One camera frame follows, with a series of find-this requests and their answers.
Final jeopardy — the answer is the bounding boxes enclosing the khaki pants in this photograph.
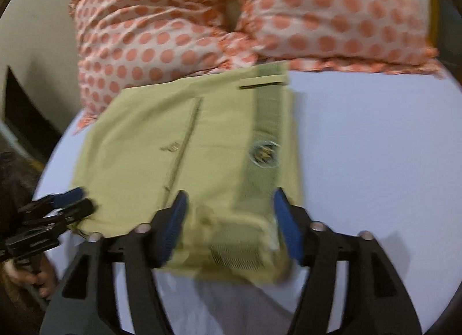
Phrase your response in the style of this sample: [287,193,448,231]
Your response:
[72,62,303,285]

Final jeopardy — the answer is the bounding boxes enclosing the person left hand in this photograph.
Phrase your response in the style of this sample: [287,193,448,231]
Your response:
[3,254,58,298]

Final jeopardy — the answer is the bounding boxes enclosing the light blue bed sheet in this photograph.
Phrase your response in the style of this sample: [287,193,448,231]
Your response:
[34,72,461,334]

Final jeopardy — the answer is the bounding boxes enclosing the left polka dot pillow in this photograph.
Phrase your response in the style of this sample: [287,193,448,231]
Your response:
[69,0,257,129]

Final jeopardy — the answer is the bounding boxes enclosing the polka dot pillow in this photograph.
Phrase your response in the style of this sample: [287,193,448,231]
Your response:
[69,0,257,129]
[230,0,441,75]

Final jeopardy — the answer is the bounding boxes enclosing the right polka dot pillow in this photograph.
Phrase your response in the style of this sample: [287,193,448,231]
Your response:
[230,0,441,75]

